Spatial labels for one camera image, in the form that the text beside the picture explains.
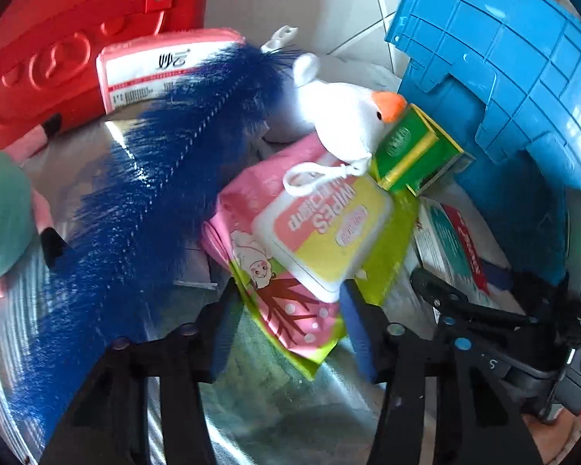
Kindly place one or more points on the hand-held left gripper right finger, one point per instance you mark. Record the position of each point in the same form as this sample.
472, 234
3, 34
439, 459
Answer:
358, 339

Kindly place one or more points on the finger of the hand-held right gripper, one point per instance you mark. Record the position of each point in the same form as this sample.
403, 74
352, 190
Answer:
435, 290
496, 276

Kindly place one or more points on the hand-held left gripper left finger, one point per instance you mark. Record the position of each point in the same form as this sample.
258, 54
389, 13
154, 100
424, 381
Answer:
222, 334

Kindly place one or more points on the pink and green wipes pack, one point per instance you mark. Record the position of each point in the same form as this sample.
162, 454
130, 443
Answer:
319, 232

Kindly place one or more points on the white packet red cross print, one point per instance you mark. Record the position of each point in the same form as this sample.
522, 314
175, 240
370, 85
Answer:
448, 247

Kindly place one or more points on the green cardboard box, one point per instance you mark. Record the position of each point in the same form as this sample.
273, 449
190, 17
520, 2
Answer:
416, 150

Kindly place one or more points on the blue bristle duster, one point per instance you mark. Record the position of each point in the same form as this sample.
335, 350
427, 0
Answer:
140, 193

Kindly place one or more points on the blue plastic crate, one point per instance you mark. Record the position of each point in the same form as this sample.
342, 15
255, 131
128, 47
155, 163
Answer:
503, 82

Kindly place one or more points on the white goose plush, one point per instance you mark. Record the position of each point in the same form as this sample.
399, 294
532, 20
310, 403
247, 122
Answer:
339, 111

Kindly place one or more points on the pink pig plush teal dress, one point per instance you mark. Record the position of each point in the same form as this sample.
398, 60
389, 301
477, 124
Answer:
2, 213

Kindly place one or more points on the pink tissue pack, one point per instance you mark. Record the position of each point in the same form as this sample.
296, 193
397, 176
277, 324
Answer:
135, 68

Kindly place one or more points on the red plastic crate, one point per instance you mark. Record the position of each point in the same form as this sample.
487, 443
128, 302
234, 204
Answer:
68, 34

